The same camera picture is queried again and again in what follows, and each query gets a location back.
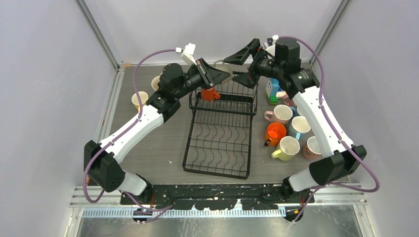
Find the blue mug front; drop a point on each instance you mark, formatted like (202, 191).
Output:
(296, 111)

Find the orange mug front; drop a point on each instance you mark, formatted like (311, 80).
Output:
(274, 133)

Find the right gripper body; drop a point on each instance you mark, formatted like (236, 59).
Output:
(261, 65)

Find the black wire dish rack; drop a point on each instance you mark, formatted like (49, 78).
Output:
(219, 140)

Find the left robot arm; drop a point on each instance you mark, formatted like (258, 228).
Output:
(102, 160)

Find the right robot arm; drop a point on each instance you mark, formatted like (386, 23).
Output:
(341, 156)

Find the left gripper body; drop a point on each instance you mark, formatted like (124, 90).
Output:
(198, 76)

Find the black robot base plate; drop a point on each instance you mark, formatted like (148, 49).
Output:
(217, 196)

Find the toy block building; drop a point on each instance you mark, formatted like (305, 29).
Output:
(273, 91)

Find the pink faceted mug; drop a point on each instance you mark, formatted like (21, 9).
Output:
(281, 114)

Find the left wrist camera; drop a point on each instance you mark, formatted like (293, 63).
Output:
(186, 53)

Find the light green mug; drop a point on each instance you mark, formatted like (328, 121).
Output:
(286, 149)

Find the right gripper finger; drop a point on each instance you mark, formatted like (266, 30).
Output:
(245, 79)
(238, 58)

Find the cream floral tall mug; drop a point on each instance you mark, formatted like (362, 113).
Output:
(155, 83)

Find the light blue mug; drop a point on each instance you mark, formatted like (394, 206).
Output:
(298, 128)

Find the orange mug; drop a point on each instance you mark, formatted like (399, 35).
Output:
(210, 94)
(274, 133)

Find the grey mug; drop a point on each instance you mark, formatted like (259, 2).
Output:
(221, 65)

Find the pink round mug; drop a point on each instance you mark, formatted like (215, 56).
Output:
(288, 101)

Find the salmon pink mug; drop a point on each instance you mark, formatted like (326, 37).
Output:
(311, 150)

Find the yellow mug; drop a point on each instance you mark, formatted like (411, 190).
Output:
(142, 101)

